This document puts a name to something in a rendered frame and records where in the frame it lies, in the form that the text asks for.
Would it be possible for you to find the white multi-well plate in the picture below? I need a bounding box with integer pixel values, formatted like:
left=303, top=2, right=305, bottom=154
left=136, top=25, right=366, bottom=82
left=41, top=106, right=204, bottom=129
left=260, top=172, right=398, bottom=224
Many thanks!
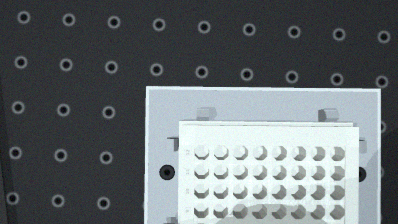
left=178, top=121, right=359, bottom=224

